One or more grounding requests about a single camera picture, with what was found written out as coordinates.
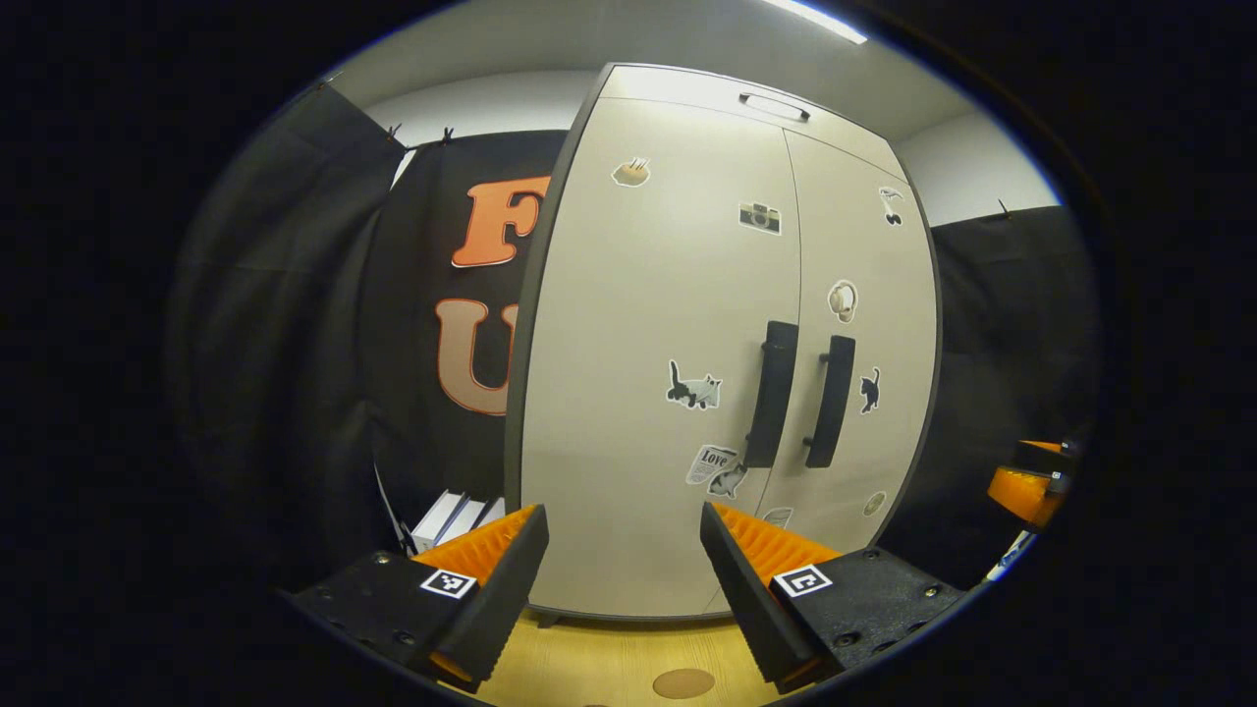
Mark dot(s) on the white cabinet door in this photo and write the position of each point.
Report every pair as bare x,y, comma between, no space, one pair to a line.
884,442
638,295

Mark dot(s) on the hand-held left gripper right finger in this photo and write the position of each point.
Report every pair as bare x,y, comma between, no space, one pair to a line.
751,599

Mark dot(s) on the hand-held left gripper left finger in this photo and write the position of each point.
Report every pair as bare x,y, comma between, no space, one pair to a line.
496,599

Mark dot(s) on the white cabinet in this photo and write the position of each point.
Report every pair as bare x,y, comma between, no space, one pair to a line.
547,226

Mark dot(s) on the white box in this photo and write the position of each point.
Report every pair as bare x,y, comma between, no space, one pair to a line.
481,516
437,520

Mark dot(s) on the black backdrop cloth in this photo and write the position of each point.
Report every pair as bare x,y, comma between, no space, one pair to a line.
295,344

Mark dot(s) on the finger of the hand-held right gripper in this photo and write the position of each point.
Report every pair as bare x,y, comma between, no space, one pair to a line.
1026,491

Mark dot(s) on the ceiling light panel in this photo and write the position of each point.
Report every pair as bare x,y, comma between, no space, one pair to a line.
815,20

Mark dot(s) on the white cabinet drawer front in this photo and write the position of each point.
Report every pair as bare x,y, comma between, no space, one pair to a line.
678,88

